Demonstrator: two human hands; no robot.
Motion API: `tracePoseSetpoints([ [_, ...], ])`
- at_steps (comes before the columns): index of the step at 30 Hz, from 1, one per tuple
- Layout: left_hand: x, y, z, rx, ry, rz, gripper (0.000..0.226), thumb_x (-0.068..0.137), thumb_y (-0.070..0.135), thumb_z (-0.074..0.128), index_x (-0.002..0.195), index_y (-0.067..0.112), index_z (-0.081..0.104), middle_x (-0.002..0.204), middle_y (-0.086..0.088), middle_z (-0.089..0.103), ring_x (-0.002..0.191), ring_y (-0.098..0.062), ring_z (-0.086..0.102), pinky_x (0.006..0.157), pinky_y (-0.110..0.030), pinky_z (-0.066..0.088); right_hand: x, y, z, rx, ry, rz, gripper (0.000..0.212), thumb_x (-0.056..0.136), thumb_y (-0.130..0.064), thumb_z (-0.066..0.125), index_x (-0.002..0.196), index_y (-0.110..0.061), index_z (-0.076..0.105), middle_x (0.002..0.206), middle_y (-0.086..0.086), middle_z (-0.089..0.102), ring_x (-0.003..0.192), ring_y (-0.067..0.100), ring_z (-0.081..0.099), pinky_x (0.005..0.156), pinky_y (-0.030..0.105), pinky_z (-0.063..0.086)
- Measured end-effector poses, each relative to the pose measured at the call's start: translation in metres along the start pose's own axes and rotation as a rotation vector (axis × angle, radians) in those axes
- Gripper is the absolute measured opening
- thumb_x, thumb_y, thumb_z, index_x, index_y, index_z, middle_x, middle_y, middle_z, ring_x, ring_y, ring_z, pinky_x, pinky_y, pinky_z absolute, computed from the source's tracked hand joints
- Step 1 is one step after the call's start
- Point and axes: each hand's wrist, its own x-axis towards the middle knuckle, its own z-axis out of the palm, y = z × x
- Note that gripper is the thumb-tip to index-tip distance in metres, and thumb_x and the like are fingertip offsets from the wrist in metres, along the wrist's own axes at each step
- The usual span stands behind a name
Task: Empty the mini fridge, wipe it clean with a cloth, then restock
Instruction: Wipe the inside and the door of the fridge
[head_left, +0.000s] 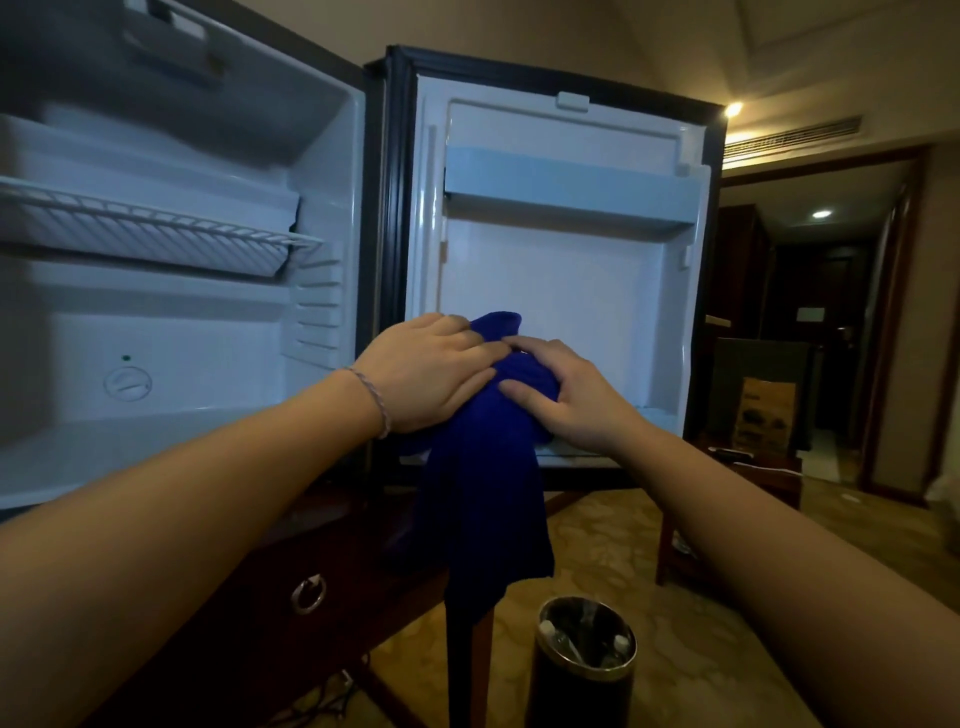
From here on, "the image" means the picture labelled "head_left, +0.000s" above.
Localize person's left hand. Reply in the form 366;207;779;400
351;312;513;437

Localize person's right hand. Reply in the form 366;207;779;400
498;334;648;459

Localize dark blue cloth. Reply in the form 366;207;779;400
386;311;563;625

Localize person's right forearm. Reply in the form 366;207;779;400
611;420;960;728

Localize person's left forearm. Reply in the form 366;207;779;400
0;367;387;728

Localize mini fridge door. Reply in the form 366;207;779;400
373;45;729;490

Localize white door shelf bin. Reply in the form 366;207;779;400
443;145;703;228

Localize dark upright board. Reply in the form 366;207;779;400
708;336;817;453

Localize white mini fridge body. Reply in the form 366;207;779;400
0;0;385;520

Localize clear plastic bottle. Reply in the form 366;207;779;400
538;618;582;665

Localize dark wooden side table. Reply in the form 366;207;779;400
654;441;804;588

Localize round thermostat dial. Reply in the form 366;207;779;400
103;366;154;403

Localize black round trash bin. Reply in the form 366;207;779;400
524;595;639;728

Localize dark wooden cabinet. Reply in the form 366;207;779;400
81;480;590;728

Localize ceiling air vent grille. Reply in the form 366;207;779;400
721;114;865;164

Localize white freezer compartment latch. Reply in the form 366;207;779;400
121;0;228;82

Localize thin woven wrist bracelet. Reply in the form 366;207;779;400
344;366;393;441

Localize metal ring drawer pull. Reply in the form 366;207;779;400
290;573;329;617

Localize white wire fridge shelf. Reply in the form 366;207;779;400
0;175;324;279

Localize black cables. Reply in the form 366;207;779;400
266;656;370;728

